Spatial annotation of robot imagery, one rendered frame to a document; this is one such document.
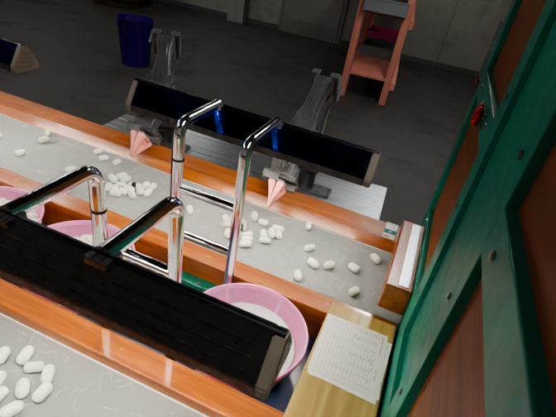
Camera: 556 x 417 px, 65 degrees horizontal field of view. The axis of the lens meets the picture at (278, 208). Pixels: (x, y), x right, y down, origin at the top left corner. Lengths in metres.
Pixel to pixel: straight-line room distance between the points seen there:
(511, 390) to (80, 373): 0.75
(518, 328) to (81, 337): 0.77
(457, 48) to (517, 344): 7.87
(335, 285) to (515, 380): 0.84
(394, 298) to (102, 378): 0.61
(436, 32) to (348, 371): 7.46
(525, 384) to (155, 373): 0.67
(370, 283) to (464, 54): 7.17
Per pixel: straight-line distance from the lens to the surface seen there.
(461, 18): 8.09
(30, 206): 0.66
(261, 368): 0.49
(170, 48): 1.60
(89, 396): 0.88
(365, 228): 1.33
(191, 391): 0.84
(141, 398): 0.87
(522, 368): 0.32
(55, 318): 0.98
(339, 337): 0.96
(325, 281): 1.13
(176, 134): 0.92
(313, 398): 0.85
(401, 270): 1.05
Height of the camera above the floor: 1.46
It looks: 32 degrees down
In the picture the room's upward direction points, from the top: 11 degrees clockwise
